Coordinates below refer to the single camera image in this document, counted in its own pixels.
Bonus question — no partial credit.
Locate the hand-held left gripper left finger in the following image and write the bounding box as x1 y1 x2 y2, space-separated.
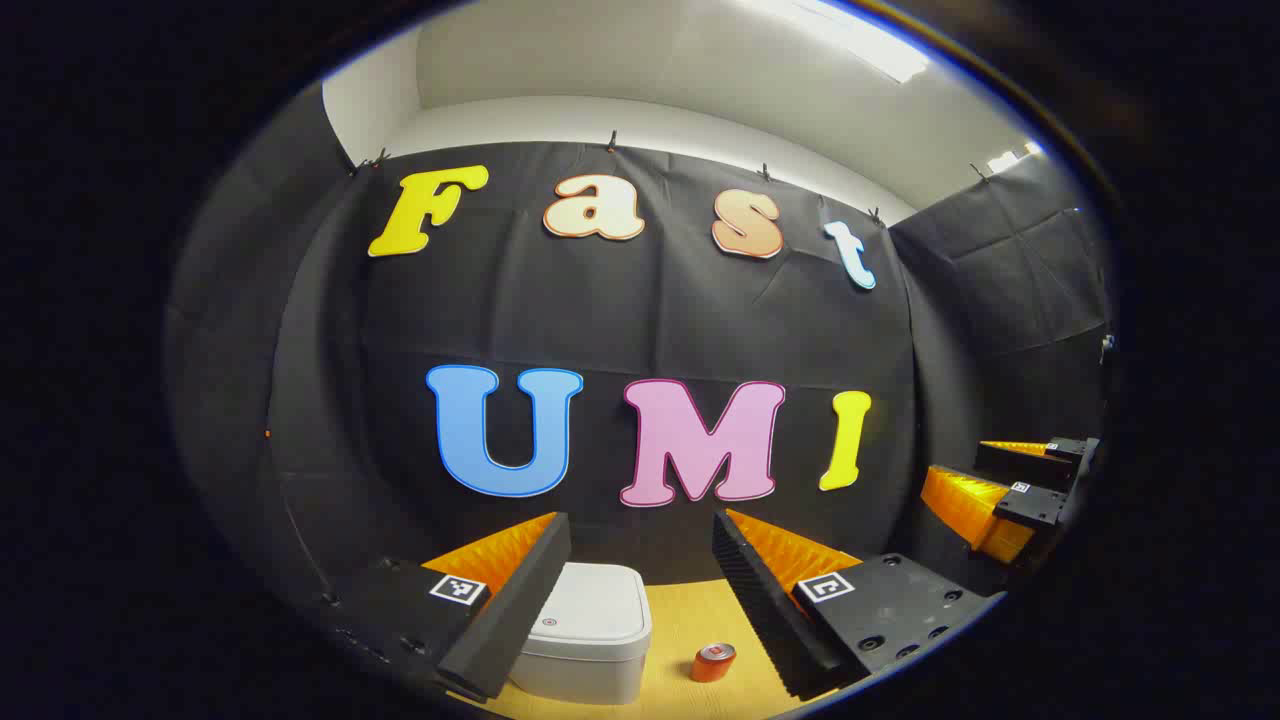
320 512 573 701

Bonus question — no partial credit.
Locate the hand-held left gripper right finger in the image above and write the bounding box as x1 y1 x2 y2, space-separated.
712 508 1006 701

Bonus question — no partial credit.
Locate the white desktop garbage bin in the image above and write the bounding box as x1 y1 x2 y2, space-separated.
508 562 653 706

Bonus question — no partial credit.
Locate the red pop can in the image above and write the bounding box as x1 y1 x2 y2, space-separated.
690 642 738 684

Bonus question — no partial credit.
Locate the black backdrop cloth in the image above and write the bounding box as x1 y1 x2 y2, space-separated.
165 85 1116 641

